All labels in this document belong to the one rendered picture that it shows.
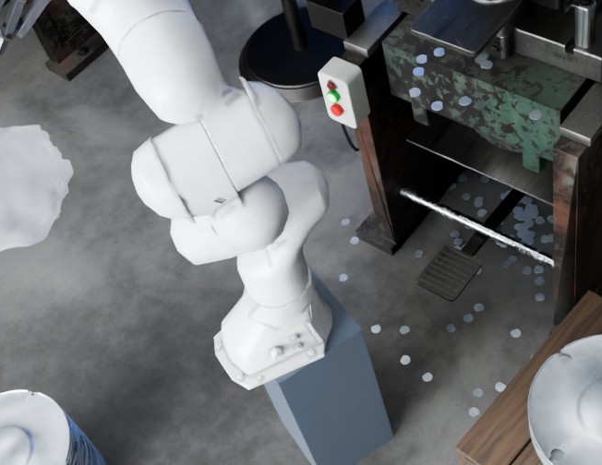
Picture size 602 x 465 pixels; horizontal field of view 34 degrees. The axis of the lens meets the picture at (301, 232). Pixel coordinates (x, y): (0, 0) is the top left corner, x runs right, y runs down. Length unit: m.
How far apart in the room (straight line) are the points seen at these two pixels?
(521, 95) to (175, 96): 0.83
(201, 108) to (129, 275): 1.44
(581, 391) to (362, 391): 0.43
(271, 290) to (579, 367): 0.55
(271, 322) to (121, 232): 1.05
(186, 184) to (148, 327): 1.30
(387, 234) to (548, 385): 0.77
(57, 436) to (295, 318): 0.65
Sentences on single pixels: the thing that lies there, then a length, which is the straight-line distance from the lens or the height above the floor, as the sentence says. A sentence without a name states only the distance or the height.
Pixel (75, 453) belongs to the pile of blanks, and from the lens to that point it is 2.13.
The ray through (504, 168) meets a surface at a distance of 2.15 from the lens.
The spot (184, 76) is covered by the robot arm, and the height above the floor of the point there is 1.21.
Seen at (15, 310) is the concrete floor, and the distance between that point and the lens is 2.66.
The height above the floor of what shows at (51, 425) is 0.23.
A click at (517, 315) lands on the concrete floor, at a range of 2.30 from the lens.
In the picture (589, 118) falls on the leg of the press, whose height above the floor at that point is 0.64.
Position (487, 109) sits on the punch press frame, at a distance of 1.91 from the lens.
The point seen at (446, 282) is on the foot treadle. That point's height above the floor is 0.16.
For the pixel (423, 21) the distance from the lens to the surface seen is 1.79.
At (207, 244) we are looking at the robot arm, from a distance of 1.49.
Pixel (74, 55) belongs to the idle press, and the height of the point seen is 0.03.
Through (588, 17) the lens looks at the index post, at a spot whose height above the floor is 0.78.
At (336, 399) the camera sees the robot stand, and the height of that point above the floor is 0.28.
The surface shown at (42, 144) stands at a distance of 2.80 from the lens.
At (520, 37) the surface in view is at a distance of 1.87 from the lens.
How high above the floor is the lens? 1.96
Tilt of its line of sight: 51 degrees down
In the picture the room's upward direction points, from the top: 19 degrees counter-clockwise
